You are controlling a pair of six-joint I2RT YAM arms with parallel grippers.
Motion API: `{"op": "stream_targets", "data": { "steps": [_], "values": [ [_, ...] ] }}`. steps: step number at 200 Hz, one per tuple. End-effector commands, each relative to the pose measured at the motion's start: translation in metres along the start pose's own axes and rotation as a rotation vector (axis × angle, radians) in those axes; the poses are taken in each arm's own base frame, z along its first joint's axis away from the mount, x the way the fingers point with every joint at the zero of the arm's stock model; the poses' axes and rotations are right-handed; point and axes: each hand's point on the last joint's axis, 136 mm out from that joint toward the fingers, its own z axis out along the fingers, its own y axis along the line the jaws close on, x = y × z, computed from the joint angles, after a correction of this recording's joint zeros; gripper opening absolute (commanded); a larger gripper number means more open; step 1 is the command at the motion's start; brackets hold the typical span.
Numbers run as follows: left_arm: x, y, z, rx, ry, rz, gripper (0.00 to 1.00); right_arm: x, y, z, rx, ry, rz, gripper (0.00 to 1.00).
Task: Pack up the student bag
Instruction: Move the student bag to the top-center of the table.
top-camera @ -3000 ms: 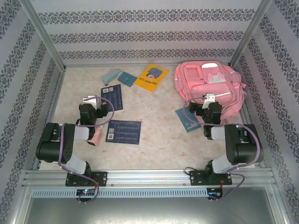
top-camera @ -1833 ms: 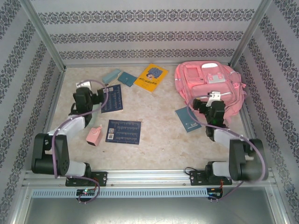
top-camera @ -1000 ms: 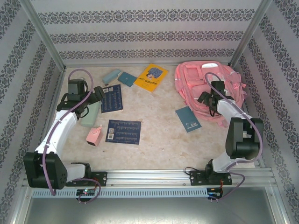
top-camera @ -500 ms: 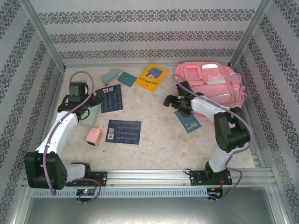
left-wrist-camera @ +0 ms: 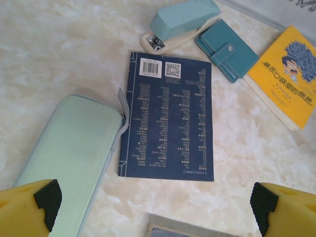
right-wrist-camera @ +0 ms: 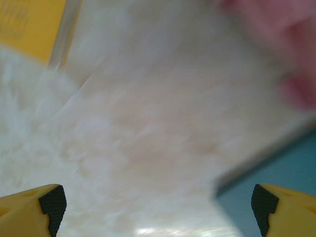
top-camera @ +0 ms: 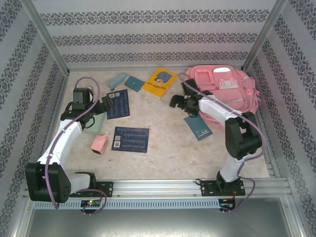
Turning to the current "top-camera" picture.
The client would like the navy blue printed booklet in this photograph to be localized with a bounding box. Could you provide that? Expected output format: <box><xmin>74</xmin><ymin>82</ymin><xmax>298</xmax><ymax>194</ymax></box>
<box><xmin>106</xmin><ymin>88</ymin><xmax>131</xmax><ymax>121</ymax></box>
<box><xmin>111</xmin><ymin>126</ymin><xmax>150</xmax><ymax>154</ymax></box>

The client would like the grey metal panel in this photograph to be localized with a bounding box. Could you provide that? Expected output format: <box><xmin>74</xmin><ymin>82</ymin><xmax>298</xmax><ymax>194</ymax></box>
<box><xmin>24</xmin><ymin>197</ymin><xmax>303</xmax><ymax>237</ymax></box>

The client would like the pink student backpack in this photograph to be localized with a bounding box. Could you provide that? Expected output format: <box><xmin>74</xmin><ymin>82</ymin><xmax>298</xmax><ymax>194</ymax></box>
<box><xmin>182</xmin><ymin>65</ymin><xmax>261</xmax><ymax>129</ymax></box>

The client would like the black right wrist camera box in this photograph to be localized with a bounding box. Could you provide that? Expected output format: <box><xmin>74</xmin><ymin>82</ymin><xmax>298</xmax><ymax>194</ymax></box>
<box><xmin>182</xmin><ymin>79</ymin><xmax>198</xmax><ymax>96</ymax></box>

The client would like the aluminium table edge rail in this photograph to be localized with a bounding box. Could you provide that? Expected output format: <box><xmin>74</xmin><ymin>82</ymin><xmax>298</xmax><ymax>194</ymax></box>
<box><xmin>240</xmin><ymin>71</ymin><xmax>281</xmax><ymax>177</ymax></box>
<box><xmin>34</xmin><ymin>71</ymin><xmax>71</xmax><ymax>180</ymax></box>

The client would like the aluminium mounting rail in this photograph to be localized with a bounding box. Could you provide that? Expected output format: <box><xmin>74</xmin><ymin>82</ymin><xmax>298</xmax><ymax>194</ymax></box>
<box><xmin>23</xmin><ymin>179</ymin><xmax>289</xmax><ymax>198</ymax></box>

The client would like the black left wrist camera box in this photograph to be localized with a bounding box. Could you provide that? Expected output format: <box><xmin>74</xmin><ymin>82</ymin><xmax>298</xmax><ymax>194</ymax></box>
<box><xmin>73</xmin><ymin>87</ymin><xmax>94</xmax><ymax>110</ymax></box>

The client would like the slotted grey cable duct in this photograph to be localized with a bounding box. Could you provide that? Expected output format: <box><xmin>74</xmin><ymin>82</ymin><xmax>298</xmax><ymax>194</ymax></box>
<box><xmin>33</xmin><ymin>199</ymin><xmax>220</xmax><ymax>210</ymax></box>

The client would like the mint green pencil case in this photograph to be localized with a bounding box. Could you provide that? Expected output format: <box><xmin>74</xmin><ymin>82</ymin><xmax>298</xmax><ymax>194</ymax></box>
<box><xmin>84</xmin><ymin>113</ymin><xmax>104</xmax><ymax>135</ymax></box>

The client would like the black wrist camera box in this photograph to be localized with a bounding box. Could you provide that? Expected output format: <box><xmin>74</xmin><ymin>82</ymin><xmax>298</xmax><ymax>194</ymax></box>
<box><xmin>182</xmin><ymin>79</ymin><xmax>198</xmax><ymax>96</ymax></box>
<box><xmin>73</xmin><ymin>87</ymin><xmax>94</xmax><ymax>110</ymax></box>

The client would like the yellow illustrated book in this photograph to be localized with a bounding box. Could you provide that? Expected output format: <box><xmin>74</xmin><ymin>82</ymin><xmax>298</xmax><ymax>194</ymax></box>
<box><xmin>140</xmin><ymin>67</ymin><xmax>178</xmax><ymax>99</ymax></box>

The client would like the pink square bottle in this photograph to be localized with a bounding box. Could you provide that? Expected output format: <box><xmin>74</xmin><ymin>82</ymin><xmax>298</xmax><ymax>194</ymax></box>
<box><xmin>90</xmin><ymin>131</ymin><xmax>109</xmax><ymax>156</ymax></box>

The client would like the aluminium frame post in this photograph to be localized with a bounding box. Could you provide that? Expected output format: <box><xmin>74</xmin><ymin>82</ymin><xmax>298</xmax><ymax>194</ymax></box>
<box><xmin>240</xmin><ymin>0</ymin><xmax>288</xmax><ymax>72</ymax></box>
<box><xmin>21</xmin><ymin>0</ymin><xmax>71</xmax><ymax>75</ymax></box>

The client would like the light blue glasses case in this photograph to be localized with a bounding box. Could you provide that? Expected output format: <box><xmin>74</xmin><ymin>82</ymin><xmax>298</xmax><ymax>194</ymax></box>
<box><xmin>108</xmin><ymin>73</ymin><xmax>128</xmax><ymax>89</ymax></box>

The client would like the teal notebook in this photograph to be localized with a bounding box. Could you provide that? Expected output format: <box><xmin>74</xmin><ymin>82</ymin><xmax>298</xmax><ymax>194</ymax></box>
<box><xmin>183</xmin><ymin>115</ymin><xmax>213</xmax><ymax>142</ymax></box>

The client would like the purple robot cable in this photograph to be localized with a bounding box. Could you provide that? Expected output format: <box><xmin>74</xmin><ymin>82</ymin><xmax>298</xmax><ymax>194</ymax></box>
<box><xmin>178</xmin><ymin>72</ymin><xmax>268</xmax><ymax>215</ymax></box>
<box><xmin>45</xmin><ymin>76</ymin><xmax>107</xmax><ymax>217</ymax></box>

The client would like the teal snap wallet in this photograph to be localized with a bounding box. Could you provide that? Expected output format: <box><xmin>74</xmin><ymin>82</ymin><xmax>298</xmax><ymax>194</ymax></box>
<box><xmin>124</xmin><ymin>76</ymin><xmax>146</xmax><ymax>93</ymax></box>

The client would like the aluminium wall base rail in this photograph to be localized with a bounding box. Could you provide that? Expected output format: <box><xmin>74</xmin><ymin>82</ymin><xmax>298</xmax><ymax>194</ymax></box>
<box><xmin>68</xmin><ymin>65</ymin><xmax>244</xmax><ymax>73</ymax></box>

